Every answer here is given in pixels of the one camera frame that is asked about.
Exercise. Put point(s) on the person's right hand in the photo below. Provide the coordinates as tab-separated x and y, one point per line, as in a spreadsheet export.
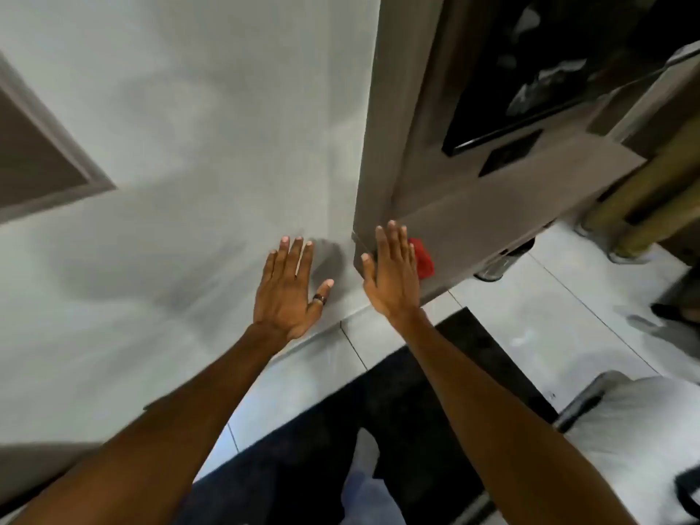
395	287

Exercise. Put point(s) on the person's left hand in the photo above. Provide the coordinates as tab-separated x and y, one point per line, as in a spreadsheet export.
284	303

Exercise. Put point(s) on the person's right little finger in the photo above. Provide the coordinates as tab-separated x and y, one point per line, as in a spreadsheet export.
413	259

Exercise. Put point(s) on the person's right middle finger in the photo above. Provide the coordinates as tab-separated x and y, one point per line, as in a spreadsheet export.
394	243

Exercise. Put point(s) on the person's right thumb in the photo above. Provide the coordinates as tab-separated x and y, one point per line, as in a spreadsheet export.
369	270

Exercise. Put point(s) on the person's left little finger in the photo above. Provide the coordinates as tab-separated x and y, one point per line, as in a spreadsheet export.
268	267

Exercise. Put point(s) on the person's left thumb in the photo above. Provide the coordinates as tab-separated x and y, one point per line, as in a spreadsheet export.
321	297

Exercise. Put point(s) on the person's left middle finger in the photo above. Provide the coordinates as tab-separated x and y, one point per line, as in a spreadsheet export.
293	259

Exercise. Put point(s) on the person's right forearm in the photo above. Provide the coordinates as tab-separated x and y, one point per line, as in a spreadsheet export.
503	431

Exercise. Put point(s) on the person's left forearm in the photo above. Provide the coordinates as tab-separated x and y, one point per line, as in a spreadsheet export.
164	431

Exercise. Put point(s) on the red cloth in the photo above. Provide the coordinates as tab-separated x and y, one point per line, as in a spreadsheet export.
425	262

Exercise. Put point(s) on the grey-brown wooden cabinet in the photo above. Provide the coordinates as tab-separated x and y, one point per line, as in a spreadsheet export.
492	213

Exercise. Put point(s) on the black television screen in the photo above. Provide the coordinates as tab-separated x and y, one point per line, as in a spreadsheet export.
492	76

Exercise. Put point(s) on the black floor rug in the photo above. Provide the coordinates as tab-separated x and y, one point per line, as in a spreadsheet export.
437	459

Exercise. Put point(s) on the blue trouser leg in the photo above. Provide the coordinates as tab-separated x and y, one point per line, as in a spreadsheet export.
372	500

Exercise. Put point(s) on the black slipper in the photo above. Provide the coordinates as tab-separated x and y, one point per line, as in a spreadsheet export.
675	313

